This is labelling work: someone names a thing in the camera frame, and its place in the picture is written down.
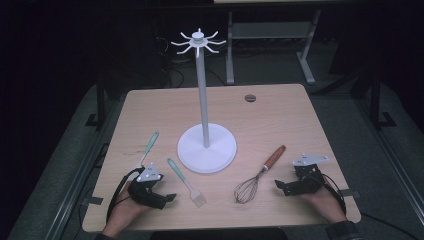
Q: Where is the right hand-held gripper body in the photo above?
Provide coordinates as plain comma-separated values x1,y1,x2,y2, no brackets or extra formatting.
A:
289,153,330,196

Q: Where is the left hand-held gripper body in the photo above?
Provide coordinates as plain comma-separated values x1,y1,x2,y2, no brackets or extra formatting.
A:
127,162,167,210

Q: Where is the wooden-handled wire whisk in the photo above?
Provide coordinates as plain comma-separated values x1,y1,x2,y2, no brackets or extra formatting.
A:
233,144,287,205

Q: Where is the teal-handled white spatula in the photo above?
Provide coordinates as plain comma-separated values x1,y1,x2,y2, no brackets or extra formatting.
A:
126,131,160,181

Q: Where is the white utensil rack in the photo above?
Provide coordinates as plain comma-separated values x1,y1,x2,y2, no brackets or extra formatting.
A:
170,27,238,174

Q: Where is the person's left hand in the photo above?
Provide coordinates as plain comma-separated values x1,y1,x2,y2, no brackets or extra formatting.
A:
106,186,151,231

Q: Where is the person's right hand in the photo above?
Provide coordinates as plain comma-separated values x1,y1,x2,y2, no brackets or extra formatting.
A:
299,178,348,225

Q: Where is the grey tape strip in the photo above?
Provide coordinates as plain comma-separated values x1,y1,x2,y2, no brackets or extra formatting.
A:
81,196,104,206
337,188,361,198

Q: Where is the black metal stand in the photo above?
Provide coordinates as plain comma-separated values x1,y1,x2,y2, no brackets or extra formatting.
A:
369,69,398,129
84,83,108,129

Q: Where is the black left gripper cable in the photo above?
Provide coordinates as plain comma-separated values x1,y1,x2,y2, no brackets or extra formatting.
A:
105,166,145,225

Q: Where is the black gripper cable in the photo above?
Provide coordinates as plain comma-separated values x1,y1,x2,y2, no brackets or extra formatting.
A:
313,173,348,214
105,166,145,225

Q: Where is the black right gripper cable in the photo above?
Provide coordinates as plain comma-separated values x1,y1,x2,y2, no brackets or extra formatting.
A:
313,173,348,214

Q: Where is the metal floor rail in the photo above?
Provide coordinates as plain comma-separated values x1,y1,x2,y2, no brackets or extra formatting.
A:
353,96,424,214
44,96,128,240

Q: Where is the black floor cable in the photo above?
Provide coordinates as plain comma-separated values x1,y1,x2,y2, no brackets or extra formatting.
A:
359,213,424,236

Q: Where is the white desk frame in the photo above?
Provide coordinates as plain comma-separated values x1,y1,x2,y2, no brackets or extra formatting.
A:
213,0,354,85

